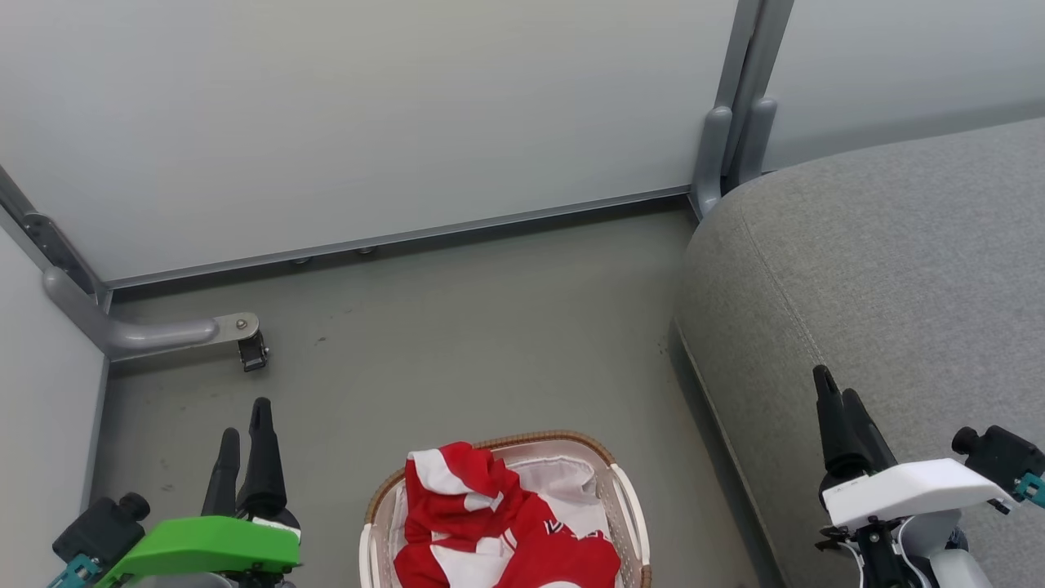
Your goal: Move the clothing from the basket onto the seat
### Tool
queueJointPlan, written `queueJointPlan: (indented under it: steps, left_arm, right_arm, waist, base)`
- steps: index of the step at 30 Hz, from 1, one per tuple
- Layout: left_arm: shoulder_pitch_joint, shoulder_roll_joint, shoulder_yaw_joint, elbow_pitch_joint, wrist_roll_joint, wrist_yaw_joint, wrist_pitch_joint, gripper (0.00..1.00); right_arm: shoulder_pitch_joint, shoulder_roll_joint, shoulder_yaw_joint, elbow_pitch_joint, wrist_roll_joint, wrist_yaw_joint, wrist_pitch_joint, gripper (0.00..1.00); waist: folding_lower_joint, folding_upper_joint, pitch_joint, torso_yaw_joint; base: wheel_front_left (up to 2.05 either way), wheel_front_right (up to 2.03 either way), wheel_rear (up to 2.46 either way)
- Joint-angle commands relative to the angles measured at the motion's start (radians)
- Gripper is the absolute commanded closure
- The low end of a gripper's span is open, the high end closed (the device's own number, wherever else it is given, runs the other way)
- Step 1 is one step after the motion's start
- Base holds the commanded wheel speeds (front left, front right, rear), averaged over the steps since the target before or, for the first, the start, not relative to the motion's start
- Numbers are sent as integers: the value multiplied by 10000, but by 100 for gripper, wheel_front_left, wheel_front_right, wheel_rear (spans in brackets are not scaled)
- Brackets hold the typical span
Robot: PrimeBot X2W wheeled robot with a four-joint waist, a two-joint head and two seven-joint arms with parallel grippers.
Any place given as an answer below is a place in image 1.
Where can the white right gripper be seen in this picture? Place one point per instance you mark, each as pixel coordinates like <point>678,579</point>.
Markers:
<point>914,488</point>

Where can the grey hinged partition post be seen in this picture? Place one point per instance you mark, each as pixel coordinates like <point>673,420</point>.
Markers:
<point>49,241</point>

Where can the grey partition foot tube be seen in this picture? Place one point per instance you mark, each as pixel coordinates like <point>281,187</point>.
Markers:
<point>147,333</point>

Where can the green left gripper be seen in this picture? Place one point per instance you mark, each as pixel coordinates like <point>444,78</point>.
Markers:
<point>204,543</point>

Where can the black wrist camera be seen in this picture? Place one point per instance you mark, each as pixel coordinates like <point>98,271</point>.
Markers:
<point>102,529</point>
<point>1002,457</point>

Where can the red and white jersey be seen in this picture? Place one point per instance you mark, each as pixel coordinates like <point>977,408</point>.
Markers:
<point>490,539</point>

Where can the grey partition corner post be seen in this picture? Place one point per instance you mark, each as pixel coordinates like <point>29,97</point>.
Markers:
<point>739,98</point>

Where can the black caster wheel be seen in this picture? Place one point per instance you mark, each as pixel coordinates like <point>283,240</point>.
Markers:
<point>253,353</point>

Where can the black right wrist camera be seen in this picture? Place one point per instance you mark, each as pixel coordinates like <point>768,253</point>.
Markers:
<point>1002,457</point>

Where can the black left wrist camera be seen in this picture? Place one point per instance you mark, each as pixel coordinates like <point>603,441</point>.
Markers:
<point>102,529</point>

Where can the grey partition bottom rail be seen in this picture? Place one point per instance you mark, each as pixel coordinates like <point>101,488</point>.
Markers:
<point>408,237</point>

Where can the white brown-rimmed laundry basket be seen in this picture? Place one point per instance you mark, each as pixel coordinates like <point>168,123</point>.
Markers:
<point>629,506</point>

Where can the grey fabric sofa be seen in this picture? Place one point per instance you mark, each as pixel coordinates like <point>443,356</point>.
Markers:
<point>882,286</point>

